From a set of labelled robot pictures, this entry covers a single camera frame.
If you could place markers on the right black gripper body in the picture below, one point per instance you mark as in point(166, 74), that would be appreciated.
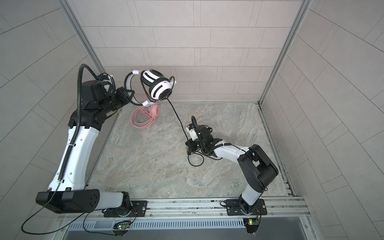
point(198, 144)

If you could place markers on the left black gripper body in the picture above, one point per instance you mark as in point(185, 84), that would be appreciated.
point(116, 101)

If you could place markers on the black white headphones with cable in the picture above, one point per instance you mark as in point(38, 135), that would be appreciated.
point(157, 88)

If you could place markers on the pink headphones with cable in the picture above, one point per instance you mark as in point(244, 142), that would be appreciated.
point(151, 113)

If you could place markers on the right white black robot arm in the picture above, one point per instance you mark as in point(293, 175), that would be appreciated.
point(258, 169)

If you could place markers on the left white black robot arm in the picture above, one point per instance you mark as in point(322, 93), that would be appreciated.
point(97, 100)

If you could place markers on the left green circuit board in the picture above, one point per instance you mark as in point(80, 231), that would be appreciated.
point(122, 226)

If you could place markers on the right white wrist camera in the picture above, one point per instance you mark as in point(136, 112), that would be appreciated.
point(191, 131)

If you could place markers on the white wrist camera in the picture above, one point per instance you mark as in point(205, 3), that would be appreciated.
point(107, 81)
point(191, 131)

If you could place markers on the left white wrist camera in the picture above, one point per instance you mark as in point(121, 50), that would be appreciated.
point(107, 81)

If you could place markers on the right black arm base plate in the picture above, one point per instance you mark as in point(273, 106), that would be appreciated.
point(238, 207)

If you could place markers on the aluminium mounting rail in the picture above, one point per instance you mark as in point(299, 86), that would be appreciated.
point(207, 208)

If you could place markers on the white vented cable duct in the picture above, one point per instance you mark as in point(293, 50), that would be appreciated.
point(161, 224)

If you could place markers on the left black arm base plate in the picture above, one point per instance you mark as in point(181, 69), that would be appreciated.
point(137, 209)

